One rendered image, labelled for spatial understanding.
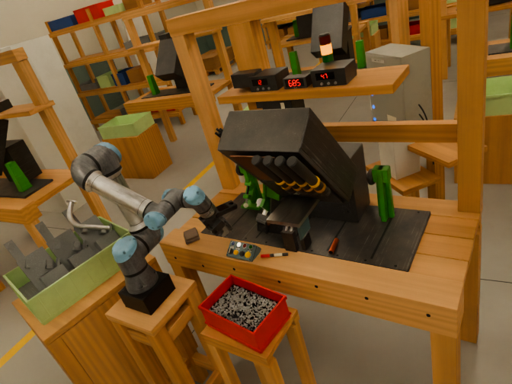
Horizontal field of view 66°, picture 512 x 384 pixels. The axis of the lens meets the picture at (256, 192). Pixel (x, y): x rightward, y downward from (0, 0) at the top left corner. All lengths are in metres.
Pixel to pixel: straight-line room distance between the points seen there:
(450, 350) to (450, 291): 0.24
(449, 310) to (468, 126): 0.73
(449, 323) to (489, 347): 1.03
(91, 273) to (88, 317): 0.23
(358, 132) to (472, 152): 0.52
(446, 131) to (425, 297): 0.75
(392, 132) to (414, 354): 1.27
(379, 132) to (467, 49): 0.54
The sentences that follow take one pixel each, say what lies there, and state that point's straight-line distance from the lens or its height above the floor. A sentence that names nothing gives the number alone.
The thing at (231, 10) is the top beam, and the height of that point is 1.91.
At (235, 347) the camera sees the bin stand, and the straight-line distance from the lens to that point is 1.69.
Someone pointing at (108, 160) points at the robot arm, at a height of 1.52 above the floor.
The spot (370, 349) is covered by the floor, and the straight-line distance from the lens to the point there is 2.58.
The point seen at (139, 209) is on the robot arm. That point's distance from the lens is 1.58.
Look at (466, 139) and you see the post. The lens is 1.85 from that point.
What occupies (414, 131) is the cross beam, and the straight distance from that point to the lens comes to 1.97.
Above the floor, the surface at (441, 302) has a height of 0.90.
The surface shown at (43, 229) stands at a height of 1.12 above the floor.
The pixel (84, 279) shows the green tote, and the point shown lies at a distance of 2.34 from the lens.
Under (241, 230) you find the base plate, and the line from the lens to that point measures 2.10.
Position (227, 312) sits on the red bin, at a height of 0.88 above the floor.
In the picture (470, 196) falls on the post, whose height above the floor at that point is 0.97.
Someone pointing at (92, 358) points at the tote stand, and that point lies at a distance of 2.45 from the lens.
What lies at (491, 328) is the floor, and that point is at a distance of 2.71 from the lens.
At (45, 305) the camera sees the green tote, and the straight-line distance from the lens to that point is 2.32.
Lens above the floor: 2.05
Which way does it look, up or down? 28 degrees down
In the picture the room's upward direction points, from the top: 16 degrees counter-clockwise
